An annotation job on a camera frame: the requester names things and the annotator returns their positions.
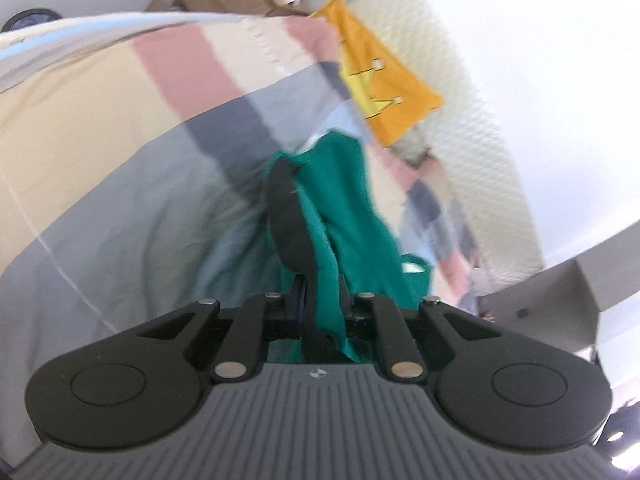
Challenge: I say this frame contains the green jacket with black stripe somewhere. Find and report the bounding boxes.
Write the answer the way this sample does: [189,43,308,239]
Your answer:
[262,130,431,365]

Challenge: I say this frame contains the colour-block bed sheet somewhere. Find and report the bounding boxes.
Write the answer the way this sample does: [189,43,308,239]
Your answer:
[0,10,482,461]

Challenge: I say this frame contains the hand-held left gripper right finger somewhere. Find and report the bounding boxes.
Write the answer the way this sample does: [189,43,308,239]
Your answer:
[339,276,502,382]

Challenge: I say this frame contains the black round object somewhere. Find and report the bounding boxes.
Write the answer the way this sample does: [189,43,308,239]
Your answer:
[0,8,64,34]

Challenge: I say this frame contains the cream quilted headboard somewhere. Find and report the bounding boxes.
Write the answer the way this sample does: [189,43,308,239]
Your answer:
[350,0,546,292]

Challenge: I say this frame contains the grey and white wardrobe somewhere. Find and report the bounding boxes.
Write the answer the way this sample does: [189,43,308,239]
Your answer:
[479,255,640,392]

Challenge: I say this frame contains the yellow crown-print pillow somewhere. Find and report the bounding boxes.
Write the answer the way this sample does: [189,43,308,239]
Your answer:
[310,0,446,149]

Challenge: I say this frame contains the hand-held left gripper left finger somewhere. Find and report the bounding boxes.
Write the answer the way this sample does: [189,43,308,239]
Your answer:
[136,279,308,386]

